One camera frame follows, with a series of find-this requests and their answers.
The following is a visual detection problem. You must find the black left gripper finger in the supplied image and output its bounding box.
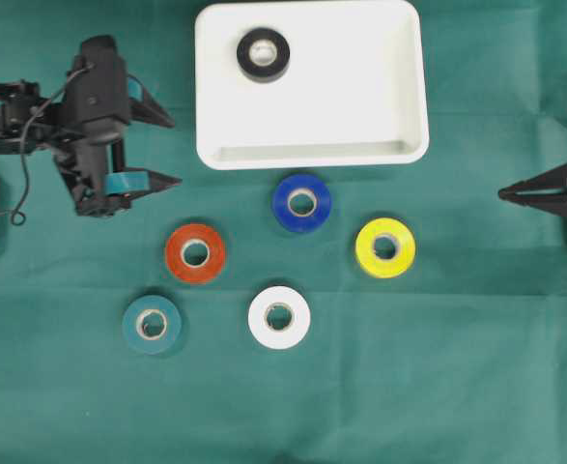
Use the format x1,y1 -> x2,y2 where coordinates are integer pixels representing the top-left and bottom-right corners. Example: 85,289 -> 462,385
128,80 -> 175,129
103,168 -> 182,198

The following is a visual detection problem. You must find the black tape roll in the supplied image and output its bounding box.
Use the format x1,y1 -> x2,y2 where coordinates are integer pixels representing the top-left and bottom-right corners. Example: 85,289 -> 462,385
237,27 -> 291,83

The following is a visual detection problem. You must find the teal tape roll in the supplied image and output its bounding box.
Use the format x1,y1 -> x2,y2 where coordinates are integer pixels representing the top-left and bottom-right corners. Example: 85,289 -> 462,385
122,295 -> 183,355

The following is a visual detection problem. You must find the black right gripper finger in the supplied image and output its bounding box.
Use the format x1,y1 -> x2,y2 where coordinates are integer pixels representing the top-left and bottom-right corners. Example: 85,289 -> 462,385
498,163 -> 567,196
498,191 -> 567,217

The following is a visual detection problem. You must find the white rectangular plastic case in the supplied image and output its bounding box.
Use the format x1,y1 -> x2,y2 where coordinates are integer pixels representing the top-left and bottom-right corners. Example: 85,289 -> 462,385
195,1 -> 429,170

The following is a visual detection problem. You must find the green table cloth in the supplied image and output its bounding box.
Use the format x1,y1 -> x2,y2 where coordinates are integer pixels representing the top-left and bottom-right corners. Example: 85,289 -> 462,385
0,1 -> 567,463

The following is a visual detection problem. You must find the white tape roll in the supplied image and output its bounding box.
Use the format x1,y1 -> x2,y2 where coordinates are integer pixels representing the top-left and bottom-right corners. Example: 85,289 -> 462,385
247,286 -> 311,350

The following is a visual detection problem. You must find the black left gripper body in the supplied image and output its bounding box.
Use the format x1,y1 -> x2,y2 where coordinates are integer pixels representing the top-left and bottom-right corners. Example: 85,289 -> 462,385
49,101 -> 132,218

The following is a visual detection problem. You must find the red tape roll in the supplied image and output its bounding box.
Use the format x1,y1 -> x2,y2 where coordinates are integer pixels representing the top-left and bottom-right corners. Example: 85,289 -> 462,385
164,223 -> 226,284

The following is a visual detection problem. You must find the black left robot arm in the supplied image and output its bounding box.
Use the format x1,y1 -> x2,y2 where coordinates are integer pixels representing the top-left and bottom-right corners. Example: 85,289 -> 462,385
0,58 -> 181,218

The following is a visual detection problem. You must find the yellow tape roll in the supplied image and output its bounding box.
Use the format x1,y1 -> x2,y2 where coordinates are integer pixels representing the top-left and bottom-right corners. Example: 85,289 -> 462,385
354,217 -> 416,278

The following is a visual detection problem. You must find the black camera cable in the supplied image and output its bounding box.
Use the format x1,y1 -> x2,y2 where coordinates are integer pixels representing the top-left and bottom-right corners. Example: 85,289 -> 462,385
0,63 -> 96,227

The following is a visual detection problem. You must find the blue tape roll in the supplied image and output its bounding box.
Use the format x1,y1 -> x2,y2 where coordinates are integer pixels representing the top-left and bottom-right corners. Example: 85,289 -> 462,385
272,174 -> 332,233

